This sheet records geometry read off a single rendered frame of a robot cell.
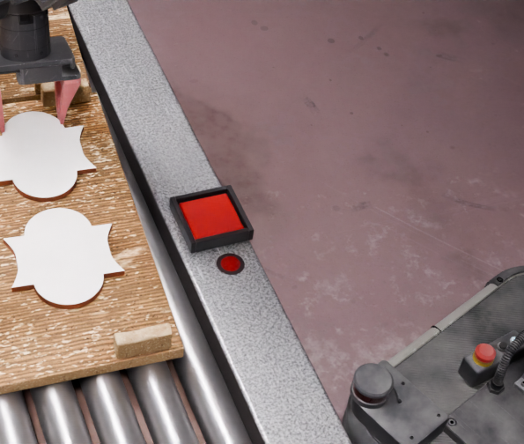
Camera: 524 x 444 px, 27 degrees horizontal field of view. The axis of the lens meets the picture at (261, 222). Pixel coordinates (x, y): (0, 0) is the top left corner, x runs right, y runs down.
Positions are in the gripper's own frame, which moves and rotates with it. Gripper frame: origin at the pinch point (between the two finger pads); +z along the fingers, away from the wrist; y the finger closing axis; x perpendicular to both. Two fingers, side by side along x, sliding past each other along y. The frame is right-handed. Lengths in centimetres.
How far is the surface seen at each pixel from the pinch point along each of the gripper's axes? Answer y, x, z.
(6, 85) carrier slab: -1.4, 9.0, -0.6
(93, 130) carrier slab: 7.2, -1.0, 1.7
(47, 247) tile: -2.0, -18.5, 5.5
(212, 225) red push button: 16.9, -18.1, 6.6
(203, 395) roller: 9.6, -38.1, 13.0
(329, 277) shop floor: 72, 62, 81
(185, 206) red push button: 14.7, -14.5, 5.7
